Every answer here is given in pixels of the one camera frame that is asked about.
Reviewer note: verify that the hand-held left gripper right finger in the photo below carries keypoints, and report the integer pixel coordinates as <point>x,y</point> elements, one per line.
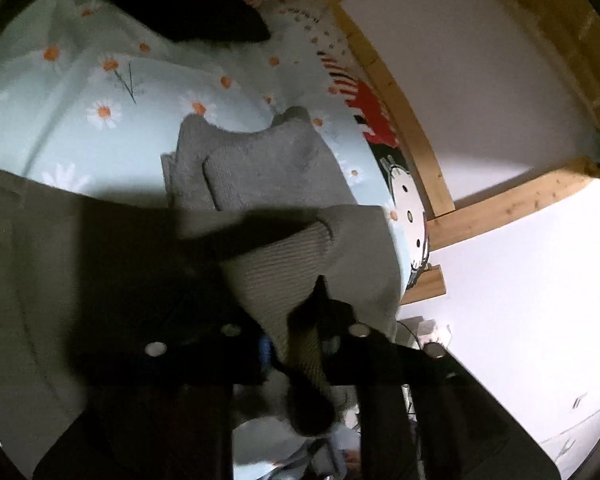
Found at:
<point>380,370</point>

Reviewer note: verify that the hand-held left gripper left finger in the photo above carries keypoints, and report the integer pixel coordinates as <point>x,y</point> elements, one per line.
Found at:
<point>200,365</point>

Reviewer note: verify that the grey knit sweater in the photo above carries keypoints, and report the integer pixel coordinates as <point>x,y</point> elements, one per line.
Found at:
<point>280,170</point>

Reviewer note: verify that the cartoon printed blanket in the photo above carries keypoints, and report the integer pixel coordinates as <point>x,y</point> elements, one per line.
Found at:
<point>380,115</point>

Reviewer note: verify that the daisy print bed sheet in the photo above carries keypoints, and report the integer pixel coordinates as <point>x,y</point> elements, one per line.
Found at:
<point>80,110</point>

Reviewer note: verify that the black cloth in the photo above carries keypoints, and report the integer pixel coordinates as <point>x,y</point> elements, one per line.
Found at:
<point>180,0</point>

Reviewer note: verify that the wooden bed frame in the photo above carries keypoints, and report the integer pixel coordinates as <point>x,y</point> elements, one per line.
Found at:
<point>410,125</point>

